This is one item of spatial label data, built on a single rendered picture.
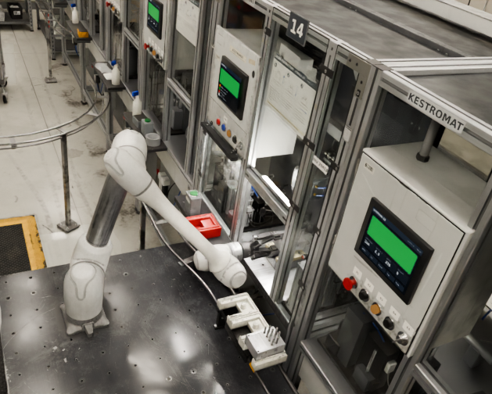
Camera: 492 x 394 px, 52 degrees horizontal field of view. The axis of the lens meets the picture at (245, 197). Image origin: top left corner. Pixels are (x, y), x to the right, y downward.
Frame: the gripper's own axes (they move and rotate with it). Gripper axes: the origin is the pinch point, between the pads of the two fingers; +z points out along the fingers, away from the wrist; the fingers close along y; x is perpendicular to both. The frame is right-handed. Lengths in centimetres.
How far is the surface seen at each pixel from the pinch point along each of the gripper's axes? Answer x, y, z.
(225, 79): 43, 62, -14
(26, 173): 250, -100, -91
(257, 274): -5.1, -11.9, -12.3
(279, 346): -46, -10, -24
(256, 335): -38.4, -9.3, -30.1
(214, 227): 25.7, -5.7, -20.9
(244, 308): -19.3, -15.1, -25.6
